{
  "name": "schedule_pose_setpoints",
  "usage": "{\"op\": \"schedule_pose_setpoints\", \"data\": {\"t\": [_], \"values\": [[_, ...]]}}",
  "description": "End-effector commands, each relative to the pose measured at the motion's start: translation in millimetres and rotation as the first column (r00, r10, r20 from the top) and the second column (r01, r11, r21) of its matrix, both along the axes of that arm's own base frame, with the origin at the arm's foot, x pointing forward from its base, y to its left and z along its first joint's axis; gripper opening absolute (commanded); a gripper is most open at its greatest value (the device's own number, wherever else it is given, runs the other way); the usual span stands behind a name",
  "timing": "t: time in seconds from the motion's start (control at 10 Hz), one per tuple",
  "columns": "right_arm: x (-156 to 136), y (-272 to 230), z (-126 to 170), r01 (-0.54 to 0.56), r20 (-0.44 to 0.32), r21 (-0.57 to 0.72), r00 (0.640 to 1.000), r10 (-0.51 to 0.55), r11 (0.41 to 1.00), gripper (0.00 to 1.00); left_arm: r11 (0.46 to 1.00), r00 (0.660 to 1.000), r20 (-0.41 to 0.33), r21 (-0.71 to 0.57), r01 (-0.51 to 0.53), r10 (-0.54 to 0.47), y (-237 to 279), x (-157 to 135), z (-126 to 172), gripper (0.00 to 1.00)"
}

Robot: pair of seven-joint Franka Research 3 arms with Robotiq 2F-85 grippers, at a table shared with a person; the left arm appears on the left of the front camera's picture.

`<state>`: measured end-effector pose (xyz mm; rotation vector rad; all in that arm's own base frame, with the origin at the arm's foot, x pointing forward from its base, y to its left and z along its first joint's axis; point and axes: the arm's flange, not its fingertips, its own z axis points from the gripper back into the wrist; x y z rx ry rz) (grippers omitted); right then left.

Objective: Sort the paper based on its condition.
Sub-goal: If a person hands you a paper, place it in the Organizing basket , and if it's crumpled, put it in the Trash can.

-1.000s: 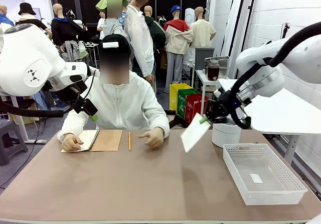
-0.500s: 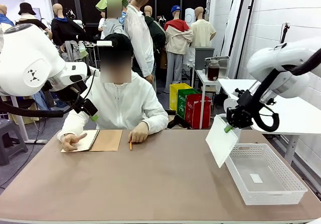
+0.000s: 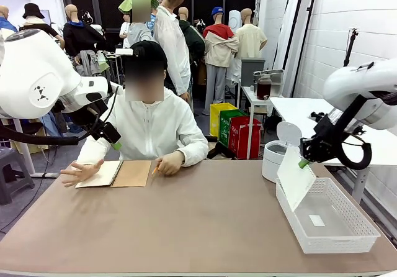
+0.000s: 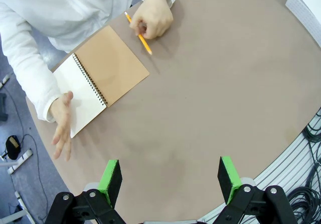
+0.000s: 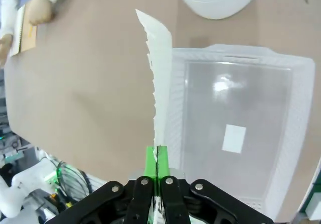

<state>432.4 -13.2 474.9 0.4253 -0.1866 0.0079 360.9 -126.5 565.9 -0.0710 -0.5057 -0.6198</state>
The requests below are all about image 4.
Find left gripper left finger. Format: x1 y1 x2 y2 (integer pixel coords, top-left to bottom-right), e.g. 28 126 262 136
45 159 126 224

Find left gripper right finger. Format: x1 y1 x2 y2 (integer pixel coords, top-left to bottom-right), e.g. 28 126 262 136
213 155 298 224

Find spiral notebook brown cover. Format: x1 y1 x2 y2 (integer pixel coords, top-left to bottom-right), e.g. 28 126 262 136
52 25 150 139

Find yellow pencil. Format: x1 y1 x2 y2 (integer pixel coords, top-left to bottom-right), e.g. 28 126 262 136
124 11 153 56

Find person's right forearm white sleeve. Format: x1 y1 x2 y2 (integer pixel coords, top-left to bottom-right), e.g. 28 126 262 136
0 2 64 123

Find person's right hand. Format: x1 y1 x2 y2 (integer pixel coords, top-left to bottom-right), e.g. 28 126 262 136
49 90 75 163

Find person's left hand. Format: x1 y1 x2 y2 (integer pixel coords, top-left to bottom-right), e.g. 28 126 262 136
129 0 175 40

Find black pouch tan label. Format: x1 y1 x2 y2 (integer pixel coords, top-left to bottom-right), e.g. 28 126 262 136
5 135 21 161

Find person's white hoodie torso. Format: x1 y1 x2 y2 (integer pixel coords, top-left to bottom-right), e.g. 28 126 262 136
0 0 135 54

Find white perforated plastic basket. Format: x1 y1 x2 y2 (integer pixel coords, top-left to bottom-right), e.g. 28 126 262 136
285 0 321 48

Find grey slotted base plate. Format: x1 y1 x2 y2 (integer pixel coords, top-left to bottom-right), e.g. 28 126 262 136
198 108 321 224

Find black coiled cable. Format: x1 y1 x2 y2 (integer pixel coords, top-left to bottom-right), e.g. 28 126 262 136
285 123 321 224

